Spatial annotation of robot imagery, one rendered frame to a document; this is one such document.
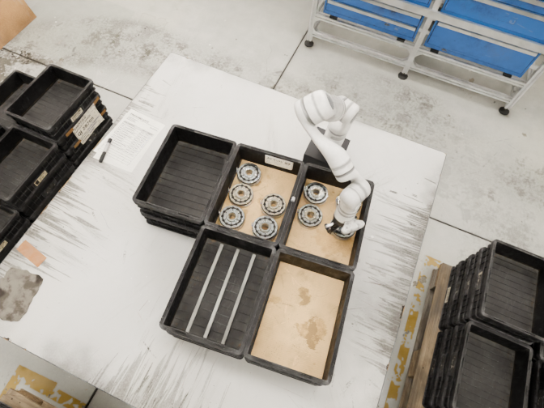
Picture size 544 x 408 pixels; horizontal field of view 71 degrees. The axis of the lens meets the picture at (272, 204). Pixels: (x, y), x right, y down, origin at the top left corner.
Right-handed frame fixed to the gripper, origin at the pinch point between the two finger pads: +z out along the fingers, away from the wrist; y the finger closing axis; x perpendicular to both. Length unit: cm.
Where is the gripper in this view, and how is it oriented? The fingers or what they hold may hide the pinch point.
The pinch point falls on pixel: (336, 229)
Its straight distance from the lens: 157.0
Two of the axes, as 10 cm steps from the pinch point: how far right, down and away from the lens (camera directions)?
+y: -9.1, 3.4, -2.2
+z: -0.5, 4.4, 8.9
